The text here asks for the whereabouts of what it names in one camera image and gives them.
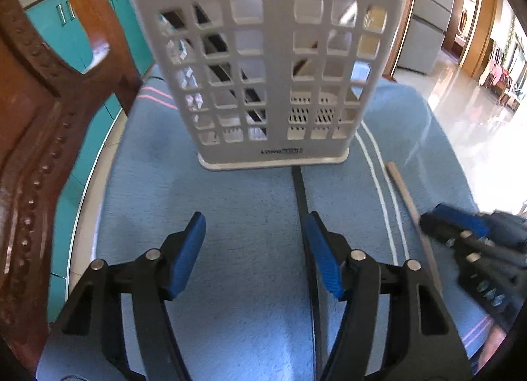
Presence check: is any teal cabinet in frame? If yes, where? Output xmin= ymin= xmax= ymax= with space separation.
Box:
xmin=16 ymin=0 xmax=157 ymax=324

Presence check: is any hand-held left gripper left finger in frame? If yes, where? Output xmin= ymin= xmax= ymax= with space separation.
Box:
xmin=35 ymin=211 xmax=207 ymax=381

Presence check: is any black chopstick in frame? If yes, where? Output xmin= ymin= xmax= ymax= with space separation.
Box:
xmin=193 ymin=4 xmax=268 ymax=135
xmin=291 ymin=165 xmax=326 ymax=381

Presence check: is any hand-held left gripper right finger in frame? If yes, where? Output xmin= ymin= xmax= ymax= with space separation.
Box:
xmin=304 ymin=211 xmax=474 ymax=381

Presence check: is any distant wooden furniture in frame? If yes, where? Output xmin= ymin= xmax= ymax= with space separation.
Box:
xmin=482 ymin=35 xmax=527 ymax=112

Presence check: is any carved wooden chair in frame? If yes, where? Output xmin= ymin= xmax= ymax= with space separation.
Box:
xmin=0 ymin=0 xmax=145 ymax=365

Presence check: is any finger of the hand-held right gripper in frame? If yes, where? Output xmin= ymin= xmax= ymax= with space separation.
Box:
xmin=447 ymin=237 xmax=527 ymax=279
xmin=419 ymin=203 xmax=527 ymax=250

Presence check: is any brown chopstick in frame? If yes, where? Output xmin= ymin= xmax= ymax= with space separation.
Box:
xmin=293 ymin=41 xmax=319 ymax=77

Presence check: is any round table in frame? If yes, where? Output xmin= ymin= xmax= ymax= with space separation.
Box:
xmin=66 ymin=109 xmax=126 ymax=283

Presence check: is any blue striped towel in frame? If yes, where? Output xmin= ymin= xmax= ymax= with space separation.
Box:
xmin=35 ymin=72 xmax=511 ymax=381

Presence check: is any beige chopstick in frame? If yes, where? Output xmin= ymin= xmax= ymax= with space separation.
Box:
xmin=385 ymin=161 xmax=444 ymax=295

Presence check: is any white plastic utensil basket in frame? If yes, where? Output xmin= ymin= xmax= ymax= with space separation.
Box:
xmin=124 ymin=0 xmax=406 ymax=172

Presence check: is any wooden door frame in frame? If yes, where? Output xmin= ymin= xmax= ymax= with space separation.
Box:
xmin=442 ymin=0 xmax=501 ymax=83

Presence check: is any grey refrigerator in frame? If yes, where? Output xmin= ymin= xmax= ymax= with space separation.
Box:
xmin=397 ymin=0 xmax=458 ymax=75

